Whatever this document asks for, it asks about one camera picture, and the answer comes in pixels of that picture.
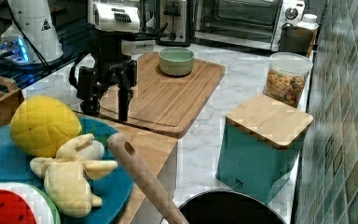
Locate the silver toaster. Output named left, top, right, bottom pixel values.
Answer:
left=158, top=0, right=191, bottom=47

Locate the green ceramic bowl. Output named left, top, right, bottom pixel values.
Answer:
left=158, top=47, right=195, bottom=77

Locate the clear cereal jar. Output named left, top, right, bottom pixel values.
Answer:
left=263, top=52, right=312, bottom=107

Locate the white lidded bottle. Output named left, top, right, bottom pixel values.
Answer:
left=297, top=14, right=319, bottom=31

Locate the teal tin with bamboo lid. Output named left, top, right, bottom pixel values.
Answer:
left=216, top=94, right=313, bottom=203

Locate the black pan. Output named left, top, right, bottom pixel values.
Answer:
left=179, top=190, right=285, bottom=224

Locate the wooden utensil handle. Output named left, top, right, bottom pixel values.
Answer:
left=107, top=133, right=189, bottom=224

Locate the blue plate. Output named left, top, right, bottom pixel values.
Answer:
left=0, top=118, right=132, bottom=224

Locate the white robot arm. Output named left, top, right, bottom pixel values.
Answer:
left=72, top=0, right=158, bottom=121

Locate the bamboo cutting board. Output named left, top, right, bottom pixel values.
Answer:
left=98, top=51, right=227, bottom=140

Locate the dark metal canister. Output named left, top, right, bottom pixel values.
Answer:
left=278, top=24, right=313, bottom=56

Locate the plush peeled banana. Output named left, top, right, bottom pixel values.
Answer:
left=30, top=133, right=117, bottom=217

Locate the plush watermelon slice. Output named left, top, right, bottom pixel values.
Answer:
left=0, top=182, right=61, bottom=224

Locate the yellow plush pineapple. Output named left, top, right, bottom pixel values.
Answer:
left=9, top=95, right=82, bottom=158

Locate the silver toaster oven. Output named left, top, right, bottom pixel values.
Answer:
left=194, top=0, right=306, bottom=51

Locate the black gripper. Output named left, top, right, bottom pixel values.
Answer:
left=79, top=30, right=136, bottom=121

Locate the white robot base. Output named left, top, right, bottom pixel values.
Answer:
left=1, top=0, right=63, bottom=65

